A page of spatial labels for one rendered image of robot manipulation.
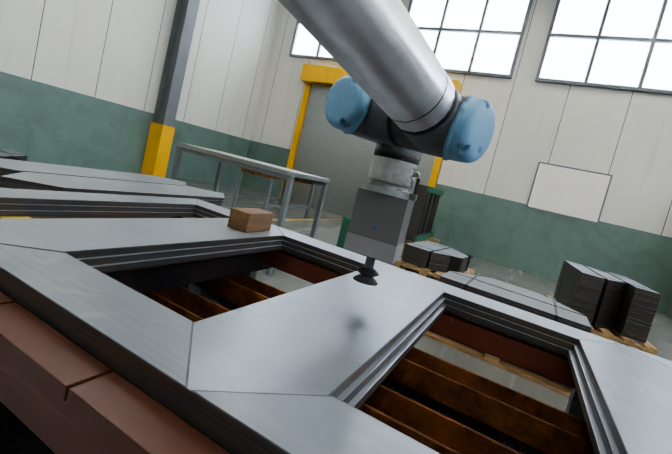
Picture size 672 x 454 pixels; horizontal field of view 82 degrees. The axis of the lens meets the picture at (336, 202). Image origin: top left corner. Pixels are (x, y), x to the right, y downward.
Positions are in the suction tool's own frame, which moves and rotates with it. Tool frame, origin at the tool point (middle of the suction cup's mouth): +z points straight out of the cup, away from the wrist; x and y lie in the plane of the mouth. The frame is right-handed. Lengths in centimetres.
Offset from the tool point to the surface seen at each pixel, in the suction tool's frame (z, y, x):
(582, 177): -113, -173, -783
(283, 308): 3.7, 7.1, 14.3
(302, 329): 3.8, 2.1, 18.2
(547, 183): -89, -120, -789
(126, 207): 5, 68, -11
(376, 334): 3.8, -5.9, 10.8
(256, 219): 0.3, 37.3, -24.0
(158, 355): 3.8, 9.3, 34.8
